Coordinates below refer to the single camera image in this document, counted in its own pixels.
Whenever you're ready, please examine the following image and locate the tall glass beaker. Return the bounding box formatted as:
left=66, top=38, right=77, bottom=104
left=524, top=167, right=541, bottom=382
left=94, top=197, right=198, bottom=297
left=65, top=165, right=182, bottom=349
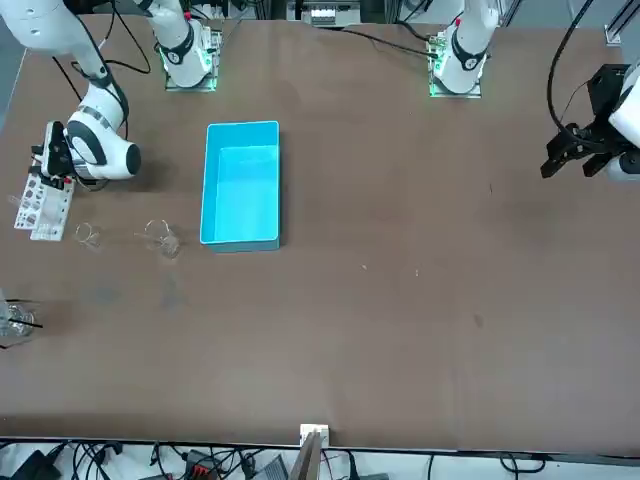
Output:
left=143, top=218, right=182, bottom=260

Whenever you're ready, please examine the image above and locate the grey pedal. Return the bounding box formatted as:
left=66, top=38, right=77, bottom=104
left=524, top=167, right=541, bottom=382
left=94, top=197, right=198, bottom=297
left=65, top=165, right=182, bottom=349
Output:
left=262, top=456, right=290, bottom=480

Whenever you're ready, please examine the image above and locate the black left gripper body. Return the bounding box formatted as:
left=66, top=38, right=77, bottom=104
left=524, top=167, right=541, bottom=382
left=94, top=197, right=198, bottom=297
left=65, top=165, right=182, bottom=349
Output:
left=569, top=63, right=632, bottom=151

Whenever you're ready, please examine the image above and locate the camera post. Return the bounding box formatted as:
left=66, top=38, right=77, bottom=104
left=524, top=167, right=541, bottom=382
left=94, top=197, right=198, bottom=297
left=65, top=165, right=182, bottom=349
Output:
left=291, top=429, right=324, bottom=480

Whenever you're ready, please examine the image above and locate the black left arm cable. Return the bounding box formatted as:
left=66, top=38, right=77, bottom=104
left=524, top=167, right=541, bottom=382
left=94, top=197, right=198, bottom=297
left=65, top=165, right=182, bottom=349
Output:
left=546, top=0, right=601, bottom=134

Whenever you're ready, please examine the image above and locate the clear glass cup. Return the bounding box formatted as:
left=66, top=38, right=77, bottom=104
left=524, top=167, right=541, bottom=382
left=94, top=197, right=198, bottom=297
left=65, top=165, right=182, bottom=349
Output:
left=0, top=302, right=36, bottom=346

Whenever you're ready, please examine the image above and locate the red and black power strip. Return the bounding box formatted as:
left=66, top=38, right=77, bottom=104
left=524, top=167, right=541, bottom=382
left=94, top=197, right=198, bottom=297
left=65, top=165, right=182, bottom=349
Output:
left=182, top=449, right=222, bottom=479

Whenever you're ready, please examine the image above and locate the white camera bracket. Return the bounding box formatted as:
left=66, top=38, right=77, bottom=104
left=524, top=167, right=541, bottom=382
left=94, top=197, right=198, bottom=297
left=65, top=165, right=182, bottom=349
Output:
left=299, top=423, right=331, bottom=446

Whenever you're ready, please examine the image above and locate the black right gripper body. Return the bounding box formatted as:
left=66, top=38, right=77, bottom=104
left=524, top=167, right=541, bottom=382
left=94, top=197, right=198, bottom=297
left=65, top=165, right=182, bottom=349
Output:
left=42, top=125, right=77, bottom=189

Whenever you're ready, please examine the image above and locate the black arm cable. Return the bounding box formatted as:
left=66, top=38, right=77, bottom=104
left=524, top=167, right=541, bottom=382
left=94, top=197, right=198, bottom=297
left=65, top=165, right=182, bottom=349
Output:
left=546, top=0, right=601, bottom=134
left=97, top=7, right=152, bottom=75

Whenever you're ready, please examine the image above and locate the black table cable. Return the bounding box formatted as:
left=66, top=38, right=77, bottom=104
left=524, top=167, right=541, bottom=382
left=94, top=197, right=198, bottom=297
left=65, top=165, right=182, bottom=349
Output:
left=319, top=23, right=437, bottom=58

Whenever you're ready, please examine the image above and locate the glass stirring rod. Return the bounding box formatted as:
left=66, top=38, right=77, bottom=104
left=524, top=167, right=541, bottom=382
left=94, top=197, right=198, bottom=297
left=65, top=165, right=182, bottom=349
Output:
left=132, top=230, right=169, bottom=247

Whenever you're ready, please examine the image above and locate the white power strip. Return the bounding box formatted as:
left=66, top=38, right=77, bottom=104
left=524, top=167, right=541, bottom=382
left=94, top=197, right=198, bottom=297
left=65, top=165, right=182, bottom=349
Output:
left=309, top=5, right=337, bottom=27

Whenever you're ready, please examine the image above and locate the blue plastic bin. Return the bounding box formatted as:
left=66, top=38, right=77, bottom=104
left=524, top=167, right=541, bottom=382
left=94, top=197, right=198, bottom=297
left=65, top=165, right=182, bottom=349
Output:
left=198, top=119, right=282, bottom=254

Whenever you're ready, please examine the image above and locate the small glass beaker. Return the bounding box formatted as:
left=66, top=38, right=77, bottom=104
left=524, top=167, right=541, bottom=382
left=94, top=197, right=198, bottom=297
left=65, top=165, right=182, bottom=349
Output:
left=74, top=222, right=104, bottom=254

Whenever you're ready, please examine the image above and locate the white test tube rack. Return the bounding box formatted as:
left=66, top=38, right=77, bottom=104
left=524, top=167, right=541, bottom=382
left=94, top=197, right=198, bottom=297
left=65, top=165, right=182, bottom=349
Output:
left=13, top=172, right=75, bottom=243

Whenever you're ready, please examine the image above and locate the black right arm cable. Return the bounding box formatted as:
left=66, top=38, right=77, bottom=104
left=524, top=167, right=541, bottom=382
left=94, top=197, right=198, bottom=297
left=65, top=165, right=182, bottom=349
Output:
left=97, top=7, right=152, bottom=75

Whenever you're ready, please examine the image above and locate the black power adapter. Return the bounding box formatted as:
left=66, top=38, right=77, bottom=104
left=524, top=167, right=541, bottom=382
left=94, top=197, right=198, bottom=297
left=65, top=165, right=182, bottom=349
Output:
left=9, top=449, right=62, bottom=480

